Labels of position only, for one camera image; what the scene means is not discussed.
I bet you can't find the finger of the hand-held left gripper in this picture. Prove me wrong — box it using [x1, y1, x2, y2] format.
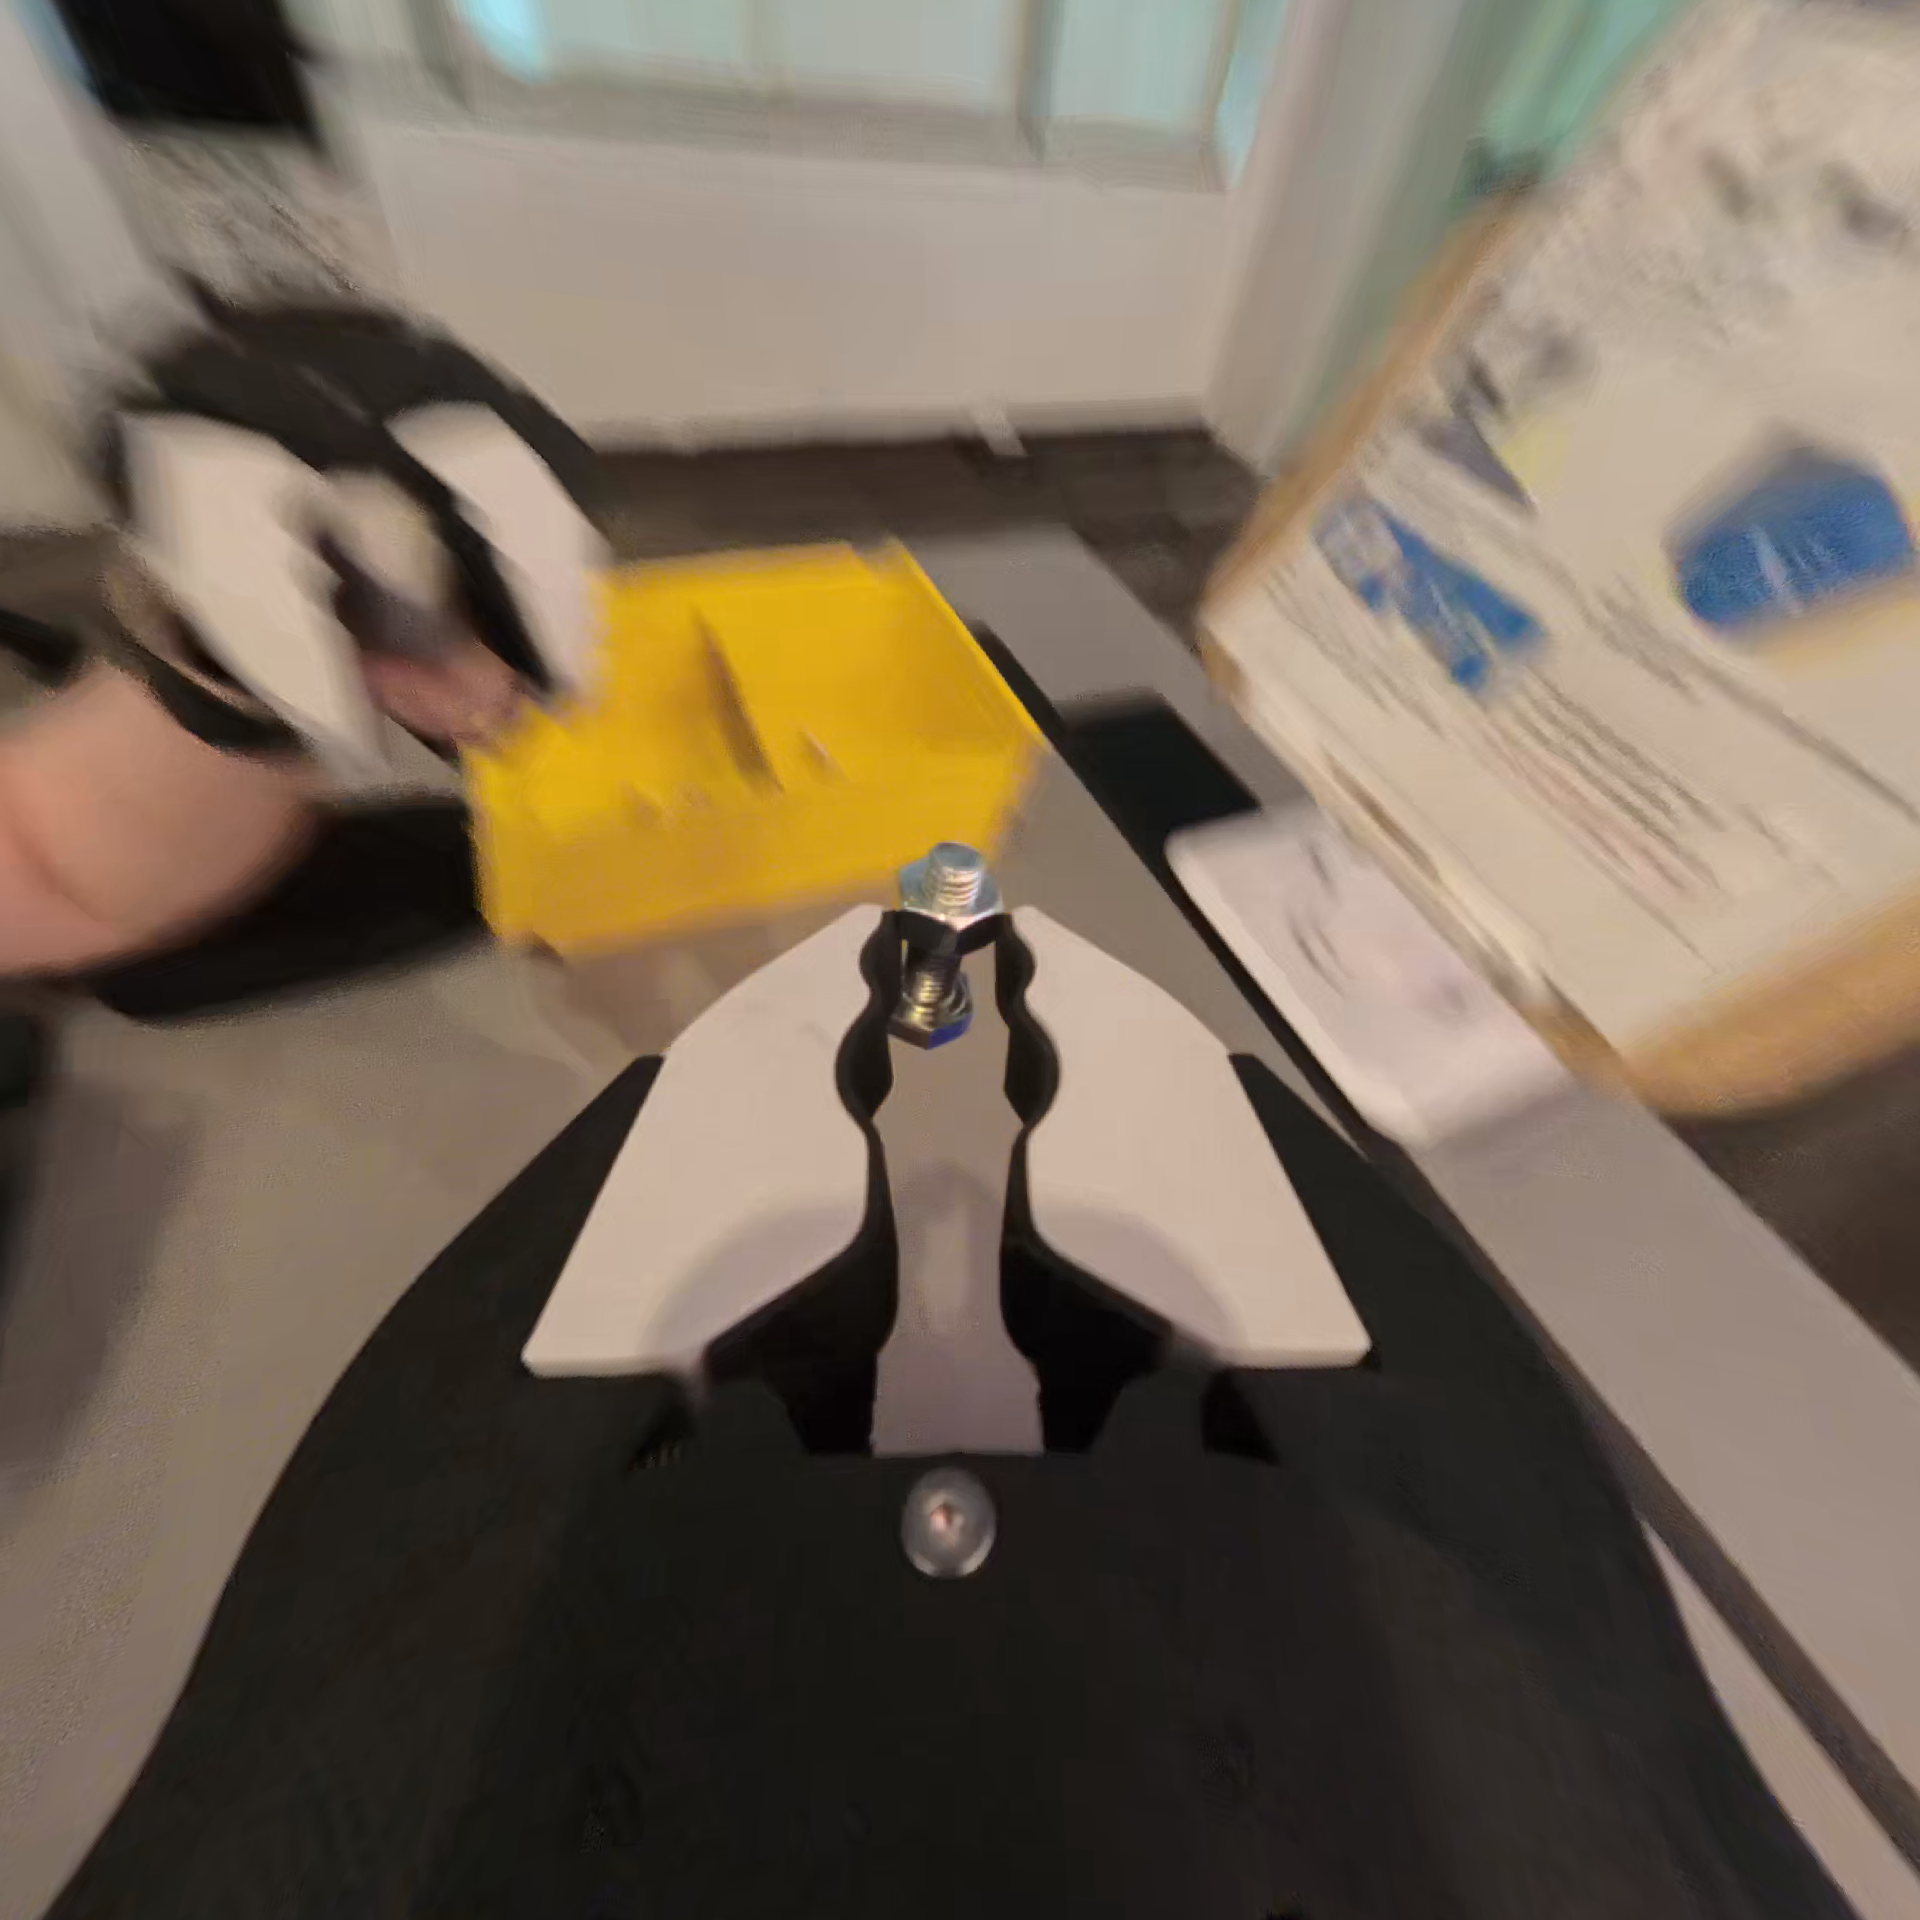
[116, 407, 384, 784]
[379, 403, 613, 705]

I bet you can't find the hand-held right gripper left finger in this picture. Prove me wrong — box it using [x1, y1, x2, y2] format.
[519, 905, 902, 1382]

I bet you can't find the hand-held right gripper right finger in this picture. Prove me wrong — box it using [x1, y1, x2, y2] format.
[995, 906, 1372, 1370]

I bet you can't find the silver hex bolt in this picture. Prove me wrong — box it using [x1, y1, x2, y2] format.
[888, 843, 1004, 1051]

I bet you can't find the silver hex nut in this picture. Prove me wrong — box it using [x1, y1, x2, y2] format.
[894, 865, 1004, 934]

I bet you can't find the yellow plastic bin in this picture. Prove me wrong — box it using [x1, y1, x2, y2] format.
[461, 539, 1044, 953]

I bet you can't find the person's left forearm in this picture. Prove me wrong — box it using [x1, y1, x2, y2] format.
[0, 658, 332, 981]

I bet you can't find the person's left hand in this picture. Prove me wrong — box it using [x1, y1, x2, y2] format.
[363, 638, 530, 748]

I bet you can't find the black bin divider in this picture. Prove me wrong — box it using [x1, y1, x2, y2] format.
[696, 621, 784, 800]

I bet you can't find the white instruction sheet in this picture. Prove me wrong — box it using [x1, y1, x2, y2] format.
[1223, 0, 1920, 1051]

